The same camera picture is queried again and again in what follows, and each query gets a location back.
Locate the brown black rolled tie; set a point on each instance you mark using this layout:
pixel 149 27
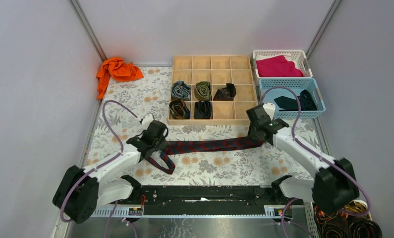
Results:
pixel 179 109

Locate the dark brown patterned rolled tie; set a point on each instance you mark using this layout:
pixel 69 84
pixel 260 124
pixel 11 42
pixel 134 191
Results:
pixel 226 93

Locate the olive green rolled tie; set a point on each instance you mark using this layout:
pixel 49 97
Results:
pixel 202 91

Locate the perforated metal cable rail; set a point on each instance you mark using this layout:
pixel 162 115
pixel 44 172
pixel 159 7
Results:
pixel 244 211

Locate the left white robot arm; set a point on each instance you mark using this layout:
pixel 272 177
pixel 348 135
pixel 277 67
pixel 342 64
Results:
pixel 83 190

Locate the wooden compartment tray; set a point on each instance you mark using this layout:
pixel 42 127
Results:
pixel 218 71

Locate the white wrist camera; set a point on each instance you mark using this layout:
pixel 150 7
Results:
pixel 270 109
pixel 146 120

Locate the dark green tie in basket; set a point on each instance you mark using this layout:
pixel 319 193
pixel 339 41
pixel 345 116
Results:
pixel 288 104

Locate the orange cloth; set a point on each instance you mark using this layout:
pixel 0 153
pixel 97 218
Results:
pixel 117 69

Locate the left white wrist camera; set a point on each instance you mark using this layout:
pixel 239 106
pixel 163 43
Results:
pixel 146 120

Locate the grey blue rolled tie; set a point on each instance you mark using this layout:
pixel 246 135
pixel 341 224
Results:
pixel 181 90

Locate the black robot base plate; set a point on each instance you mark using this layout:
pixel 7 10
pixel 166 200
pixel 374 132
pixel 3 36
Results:
pixel 228 196

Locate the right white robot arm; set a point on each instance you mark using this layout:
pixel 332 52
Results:
pixel 333 181

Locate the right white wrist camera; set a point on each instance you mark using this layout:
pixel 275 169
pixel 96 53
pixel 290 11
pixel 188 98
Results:
pixel 270 109

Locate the red navy striped tie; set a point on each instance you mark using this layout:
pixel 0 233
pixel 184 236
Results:
pixel 183 147

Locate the white basket of ties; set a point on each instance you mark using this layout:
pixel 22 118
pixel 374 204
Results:
pixel 311 222

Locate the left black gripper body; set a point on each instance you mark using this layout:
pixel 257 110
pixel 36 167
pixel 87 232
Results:
pixel 153 146

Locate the white plastic basket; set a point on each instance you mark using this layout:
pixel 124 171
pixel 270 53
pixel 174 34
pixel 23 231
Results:
pixel 298 57

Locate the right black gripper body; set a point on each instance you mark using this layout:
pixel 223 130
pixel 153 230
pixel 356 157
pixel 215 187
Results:
pixel 252 132

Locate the floral table mat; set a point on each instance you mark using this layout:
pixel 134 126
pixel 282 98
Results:
pixel 130 101

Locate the magenta cloth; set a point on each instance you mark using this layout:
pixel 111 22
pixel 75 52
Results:
pixel 277 66

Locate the blue plastic basket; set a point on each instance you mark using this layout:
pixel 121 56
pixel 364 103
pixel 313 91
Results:
pixel 288 86

